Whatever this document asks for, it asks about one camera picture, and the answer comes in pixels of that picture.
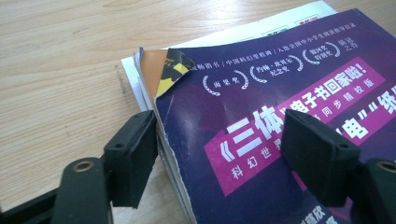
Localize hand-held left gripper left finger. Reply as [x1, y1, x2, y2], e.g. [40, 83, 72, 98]
[103, 109, 159, 210]

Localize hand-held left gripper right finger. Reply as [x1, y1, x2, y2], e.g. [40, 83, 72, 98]
[280, 108, 362, 208]

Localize purple book with corner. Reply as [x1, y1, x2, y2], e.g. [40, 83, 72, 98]
[133, 8, 396, 224]

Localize white book with picture grid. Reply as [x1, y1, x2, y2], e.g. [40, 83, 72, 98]
[120, 0, 339, 113]

